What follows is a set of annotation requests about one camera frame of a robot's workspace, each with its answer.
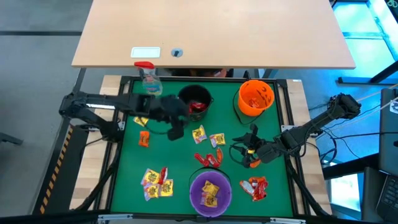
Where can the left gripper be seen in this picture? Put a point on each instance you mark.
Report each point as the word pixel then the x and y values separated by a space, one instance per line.
pixel 169 109

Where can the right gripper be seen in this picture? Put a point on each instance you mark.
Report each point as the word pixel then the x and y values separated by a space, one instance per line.
pixel 269 152

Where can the yellow sour candy packet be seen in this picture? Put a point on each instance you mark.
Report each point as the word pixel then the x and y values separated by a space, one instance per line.
pixel 210 188
pixel 167 188
pixel 209 200
pixel 150 176
pixel 199 134
pixel 151 192
pixel 140 121
pixel 218 140

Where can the red KitKat wrapper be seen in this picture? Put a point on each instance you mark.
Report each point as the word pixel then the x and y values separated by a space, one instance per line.
pixel 198 107

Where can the orange Reese's packet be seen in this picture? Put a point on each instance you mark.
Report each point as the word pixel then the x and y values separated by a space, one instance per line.
pixel 144 139
pixel 255 102

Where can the red candy wrapper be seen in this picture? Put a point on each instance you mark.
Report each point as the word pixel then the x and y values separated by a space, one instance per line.
pixel 213 160
pixel 260 191
pixel 201 159
pixel 163 175

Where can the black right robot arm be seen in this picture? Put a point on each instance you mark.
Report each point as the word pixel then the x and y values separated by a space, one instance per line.
pixel 314 124

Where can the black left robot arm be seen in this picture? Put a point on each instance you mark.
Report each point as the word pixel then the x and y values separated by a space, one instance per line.
pixel 124 104

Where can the orange and white candy wrapper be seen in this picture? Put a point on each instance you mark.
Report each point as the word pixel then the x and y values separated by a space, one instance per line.
pixel 246 187

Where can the orange pumpkin bucket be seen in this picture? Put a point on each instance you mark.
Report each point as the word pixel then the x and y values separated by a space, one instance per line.
pixel 247 109

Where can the black pumpkin bucket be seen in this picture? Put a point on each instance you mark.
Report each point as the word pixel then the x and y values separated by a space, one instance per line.
pixel 196 91

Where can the spray bottle with red trigger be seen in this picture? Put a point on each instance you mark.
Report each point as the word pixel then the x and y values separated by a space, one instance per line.
pixel 151 84

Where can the purple pumpkin bucket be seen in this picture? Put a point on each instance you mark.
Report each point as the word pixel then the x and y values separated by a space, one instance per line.
pixel 224 199

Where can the white rectangular card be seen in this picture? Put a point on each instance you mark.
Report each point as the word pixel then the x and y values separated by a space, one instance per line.
pixel 145 52

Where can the light wooden desk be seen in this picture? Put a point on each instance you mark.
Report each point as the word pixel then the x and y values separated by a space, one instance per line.
pixel 211 31

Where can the black desk leg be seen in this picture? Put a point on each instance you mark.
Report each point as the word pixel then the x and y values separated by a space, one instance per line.
pixel 80 80
pixel 384 72

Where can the black hazard striped panel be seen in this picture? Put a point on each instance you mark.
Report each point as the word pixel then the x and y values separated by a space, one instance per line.
pixel 56 174

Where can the black laptop keyboard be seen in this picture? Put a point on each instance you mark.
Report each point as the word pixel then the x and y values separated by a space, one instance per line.
pixel 388 196

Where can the black chair leg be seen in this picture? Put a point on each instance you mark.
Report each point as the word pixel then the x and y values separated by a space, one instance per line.
pixel 11 139

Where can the silver arm base bracket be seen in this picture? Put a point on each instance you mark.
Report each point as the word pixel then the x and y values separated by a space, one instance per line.
pixel 287 128
pixel 121 125

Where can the silver corner bracket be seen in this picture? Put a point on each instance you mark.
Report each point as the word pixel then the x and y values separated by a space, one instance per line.
pixel 115 217
pixel 287 221

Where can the black table frame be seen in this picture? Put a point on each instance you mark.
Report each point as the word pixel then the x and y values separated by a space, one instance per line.
pixel 161 215

